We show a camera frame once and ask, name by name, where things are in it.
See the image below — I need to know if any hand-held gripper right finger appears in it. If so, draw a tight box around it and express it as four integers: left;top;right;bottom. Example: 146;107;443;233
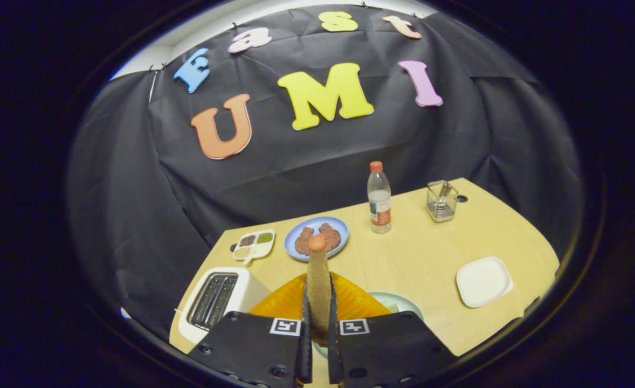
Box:
327;271;458;388

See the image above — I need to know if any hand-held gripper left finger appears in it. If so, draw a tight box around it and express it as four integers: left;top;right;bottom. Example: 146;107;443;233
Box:
187;272;314;387

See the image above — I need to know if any brown bread slice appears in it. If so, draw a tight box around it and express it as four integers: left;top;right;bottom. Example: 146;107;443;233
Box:
306;249;333;345

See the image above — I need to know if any pale green round plate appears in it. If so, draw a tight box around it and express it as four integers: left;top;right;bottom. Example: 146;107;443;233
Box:
312;291;425;361

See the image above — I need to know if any white toaster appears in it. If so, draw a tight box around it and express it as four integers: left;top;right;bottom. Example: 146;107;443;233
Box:
178;267;271;345

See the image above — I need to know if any white divided seasoning tray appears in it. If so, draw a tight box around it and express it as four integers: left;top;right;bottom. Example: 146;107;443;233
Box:
232;229;276;265

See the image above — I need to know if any brown meat patty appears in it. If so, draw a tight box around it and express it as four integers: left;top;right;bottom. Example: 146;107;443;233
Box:
295;227;315;256
319;223;342;252

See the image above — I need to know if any white square plate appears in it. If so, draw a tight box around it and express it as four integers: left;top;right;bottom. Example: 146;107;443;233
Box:
455;256;514;309

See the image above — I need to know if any blue round plate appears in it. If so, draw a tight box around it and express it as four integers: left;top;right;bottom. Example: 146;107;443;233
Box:
284;216;349;262

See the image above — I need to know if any clear water bottle red cap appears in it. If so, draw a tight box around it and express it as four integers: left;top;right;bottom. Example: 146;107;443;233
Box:
367;161;392;234

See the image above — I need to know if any metal wire utensil holder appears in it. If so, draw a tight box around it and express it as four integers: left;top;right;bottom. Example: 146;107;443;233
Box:
426;181;459;223

